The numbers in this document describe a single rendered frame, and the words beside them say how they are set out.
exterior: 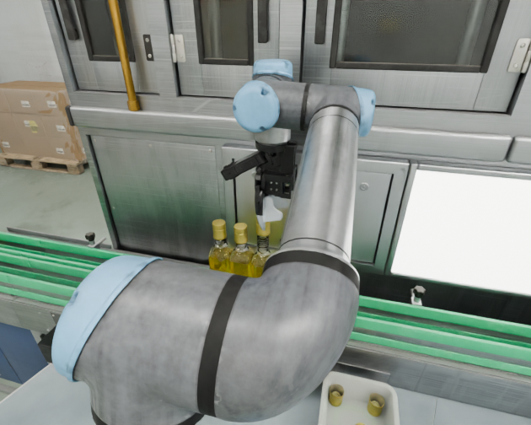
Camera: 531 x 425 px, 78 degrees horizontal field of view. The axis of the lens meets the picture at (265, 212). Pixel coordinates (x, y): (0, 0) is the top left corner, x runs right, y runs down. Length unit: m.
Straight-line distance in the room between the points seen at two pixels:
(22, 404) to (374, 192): 1.05
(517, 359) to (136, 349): 0.89
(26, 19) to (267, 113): 5.08
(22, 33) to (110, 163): 4.53
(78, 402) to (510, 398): 1.08
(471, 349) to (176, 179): 0.90
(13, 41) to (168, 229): 4.82
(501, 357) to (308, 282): 0.77
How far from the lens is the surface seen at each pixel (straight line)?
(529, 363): 1.03
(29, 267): 1.29
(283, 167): 0.70
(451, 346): 0.96
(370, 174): 0.84
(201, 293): 0.27
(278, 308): 0.26
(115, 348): 0.29
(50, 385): 1.16
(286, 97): 0.54
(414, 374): 1.01
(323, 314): 0.27
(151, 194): 1.11
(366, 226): 0.91
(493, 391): 1.06
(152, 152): 1.04
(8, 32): 5.75
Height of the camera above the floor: 1.61
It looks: 31 degrees down
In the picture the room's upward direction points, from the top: straight up
